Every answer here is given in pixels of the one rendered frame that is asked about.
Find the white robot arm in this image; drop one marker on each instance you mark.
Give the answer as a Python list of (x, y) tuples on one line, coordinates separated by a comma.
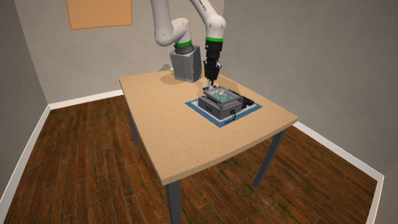
[(178, 30)]

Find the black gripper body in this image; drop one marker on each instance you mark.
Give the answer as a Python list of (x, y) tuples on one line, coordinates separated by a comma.
[(213, 57)]

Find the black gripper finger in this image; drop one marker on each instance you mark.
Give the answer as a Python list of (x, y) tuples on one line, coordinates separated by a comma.
[(207, 71), (214, 74)]

